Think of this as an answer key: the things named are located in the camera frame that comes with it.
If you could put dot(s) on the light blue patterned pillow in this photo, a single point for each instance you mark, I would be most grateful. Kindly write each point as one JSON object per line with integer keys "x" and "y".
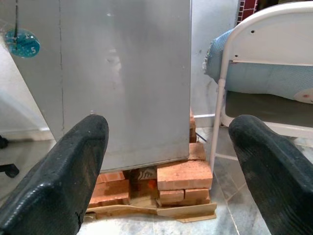
{"x": 256, "y": 78}

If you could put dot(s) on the dark printed box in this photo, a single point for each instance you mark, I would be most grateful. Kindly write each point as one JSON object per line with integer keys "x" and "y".
{"x": 143, "y": 173}

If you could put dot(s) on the round teal sticker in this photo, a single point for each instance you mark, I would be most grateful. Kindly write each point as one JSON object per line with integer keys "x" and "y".
{"x": 27, "y": 46}

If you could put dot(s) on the small red clay brick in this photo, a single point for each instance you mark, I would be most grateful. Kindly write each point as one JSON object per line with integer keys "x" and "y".
{"x": 196, "y": 195}
{"x": 171, "y": 196}

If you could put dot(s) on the black office chair base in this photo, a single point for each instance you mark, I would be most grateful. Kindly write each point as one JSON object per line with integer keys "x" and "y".
{"x": 11, "y": 171}

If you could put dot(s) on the silver metal panel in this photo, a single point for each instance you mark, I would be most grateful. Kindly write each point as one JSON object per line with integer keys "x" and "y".
{"x": 44, "y": 73}

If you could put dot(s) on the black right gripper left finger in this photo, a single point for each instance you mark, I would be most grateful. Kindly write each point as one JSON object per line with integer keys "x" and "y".
{"x": 56, "y": 186}

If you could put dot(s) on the white metal folding chair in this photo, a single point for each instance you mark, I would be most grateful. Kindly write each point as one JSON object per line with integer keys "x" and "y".
{"x": 274, "y": 36}

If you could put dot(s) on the flat brown cardboard sheet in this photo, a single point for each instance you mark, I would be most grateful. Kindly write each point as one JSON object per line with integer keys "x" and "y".
{"x": 190, "y": 211}

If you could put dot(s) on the maroon grid panel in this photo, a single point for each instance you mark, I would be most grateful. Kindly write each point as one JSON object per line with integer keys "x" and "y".
{"x": 247, "y": 9}

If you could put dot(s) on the silver fridge door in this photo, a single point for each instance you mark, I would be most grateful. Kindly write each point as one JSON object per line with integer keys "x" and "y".
{"x": 127, "y": 73}

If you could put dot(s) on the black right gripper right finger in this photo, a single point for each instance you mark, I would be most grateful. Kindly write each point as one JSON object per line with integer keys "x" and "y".
{"x": 276, "y": 186}

